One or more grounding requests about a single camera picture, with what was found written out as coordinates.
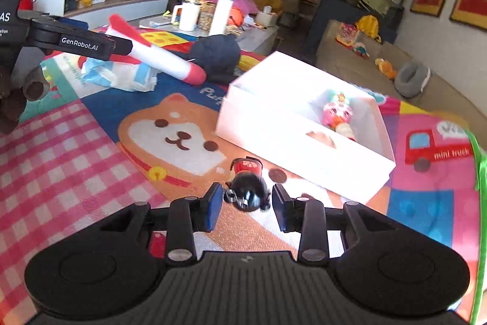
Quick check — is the white cardboard box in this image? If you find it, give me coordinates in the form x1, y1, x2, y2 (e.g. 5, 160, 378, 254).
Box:
215, 51, 397, 206

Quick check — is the white coffee table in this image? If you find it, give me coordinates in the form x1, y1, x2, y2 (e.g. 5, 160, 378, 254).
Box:
139, 15, 280, 57

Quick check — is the clear snack jar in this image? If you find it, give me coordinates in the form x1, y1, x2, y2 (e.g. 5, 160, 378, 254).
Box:
197, 2, 217, 32

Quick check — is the yellow plush toy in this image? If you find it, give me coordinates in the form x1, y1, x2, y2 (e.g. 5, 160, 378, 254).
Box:
236, 55, 265, 72

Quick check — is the red white rocket plush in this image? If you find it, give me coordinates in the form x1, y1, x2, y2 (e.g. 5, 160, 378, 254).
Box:
104, 14, 207, 84

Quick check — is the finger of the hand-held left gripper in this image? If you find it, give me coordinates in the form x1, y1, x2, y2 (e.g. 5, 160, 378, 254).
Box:
28, 15, 117, 62

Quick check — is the yellow backpack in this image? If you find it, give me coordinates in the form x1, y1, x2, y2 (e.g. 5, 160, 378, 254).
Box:
356, 15, 382, 43

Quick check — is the grey neck pillow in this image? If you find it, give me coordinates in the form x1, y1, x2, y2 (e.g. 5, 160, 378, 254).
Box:
394, 60, 432, 99

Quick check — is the pink toy bag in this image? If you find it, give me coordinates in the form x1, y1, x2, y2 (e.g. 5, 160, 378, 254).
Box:
335, 22, 361, 49

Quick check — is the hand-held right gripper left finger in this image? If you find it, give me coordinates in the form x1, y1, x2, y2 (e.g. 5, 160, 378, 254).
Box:
101, 182, 224, 267

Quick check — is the orange plush toy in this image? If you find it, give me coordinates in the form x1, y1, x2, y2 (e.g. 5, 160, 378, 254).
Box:
374, 58, 398, 81

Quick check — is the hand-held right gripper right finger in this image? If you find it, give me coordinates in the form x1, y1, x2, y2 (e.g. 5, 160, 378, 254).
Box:
272, 183, 393, 266

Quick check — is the black red mouse figurine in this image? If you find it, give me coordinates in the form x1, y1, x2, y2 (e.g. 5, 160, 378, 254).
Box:
224, 156, 272, 212

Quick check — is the blue white wipes packet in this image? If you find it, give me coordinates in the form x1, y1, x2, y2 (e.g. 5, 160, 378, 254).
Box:
81, 56, 158, 93

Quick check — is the white tall bottle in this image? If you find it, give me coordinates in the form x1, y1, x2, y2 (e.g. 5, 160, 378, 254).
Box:
208, 0, 237, 37

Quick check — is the colourful cartoon play mat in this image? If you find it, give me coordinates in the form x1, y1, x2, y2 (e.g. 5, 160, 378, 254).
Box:
0, 24, 487, 325

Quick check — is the white tissue box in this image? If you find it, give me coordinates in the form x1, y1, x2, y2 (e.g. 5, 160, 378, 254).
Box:
255, 6, 279, 28

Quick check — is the pink doll toy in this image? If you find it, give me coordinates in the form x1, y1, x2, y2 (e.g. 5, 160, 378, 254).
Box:
321, 92, 358, 142

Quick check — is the small colourful toy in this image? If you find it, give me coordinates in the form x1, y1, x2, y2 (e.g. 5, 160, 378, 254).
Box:
352, 43, 371, 60

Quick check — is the beige sofa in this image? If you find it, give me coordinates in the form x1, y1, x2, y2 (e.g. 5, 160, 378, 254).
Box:
315, 19, 476, 128

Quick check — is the person's left hand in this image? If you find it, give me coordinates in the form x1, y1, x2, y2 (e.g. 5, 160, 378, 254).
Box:
0, 65, 51, 136

